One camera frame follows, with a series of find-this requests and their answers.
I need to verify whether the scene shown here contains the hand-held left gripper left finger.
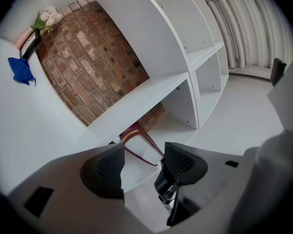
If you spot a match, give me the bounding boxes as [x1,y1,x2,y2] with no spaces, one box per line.
[7,142,147,234]

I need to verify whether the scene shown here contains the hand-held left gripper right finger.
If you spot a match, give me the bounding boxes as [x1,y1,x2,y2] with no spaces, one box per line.
[153,141,246,229]

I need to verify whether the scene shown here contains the dark red gold-print book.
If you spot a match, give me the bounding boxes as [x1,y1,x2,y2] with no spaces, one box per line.
[119,122,166,167]

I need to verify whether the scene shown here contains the white shelving unit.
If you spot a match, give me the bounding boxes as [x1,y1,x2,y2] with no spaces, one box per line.
[87,0,230,195]

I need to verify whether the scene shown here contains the white desk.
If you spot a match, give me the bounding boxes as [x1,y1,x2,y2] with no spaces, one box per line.
[0,34,162,204]

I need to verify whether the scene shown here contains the blue cloth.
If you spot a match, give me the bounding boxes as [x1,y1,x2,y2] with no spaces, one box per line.
[7,57,37,87]

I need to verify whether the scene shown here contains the pink vase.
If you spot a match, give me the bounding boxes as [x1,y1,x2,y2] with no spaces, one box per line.
[16,25,36,47]

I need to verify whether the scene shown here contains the pale pink flower bunch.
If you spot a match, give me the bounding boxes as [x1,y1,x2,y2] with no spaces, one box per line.
[31,5,63,35]

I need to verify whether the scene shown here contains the black picture frame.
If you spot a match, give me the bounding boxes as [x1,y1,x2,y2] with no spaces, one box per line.
[19,30,42,60]

